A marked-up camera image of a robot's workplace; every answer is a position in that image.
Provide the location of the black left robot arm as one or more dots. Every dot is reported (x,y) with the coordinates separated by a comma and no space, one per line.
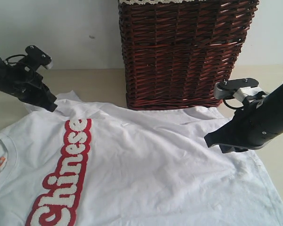
(11,62)

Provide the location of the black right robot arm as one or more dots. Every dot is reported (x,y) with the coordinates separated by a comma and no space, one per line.
(271,104)

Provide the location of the white t-shirt with red logo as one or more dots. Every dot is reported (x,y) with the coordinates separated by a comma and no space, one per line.
(97,164)

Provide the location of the dark brown wicker basket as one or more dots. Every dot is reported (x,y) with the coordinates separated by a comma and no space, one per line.
(174,54)

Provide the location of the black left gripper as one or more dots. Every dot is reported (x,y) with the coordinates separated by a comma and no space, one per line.
(26,85)

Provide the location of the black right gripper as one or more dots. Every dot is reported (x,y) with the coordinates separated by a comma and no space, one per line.
(247,130)

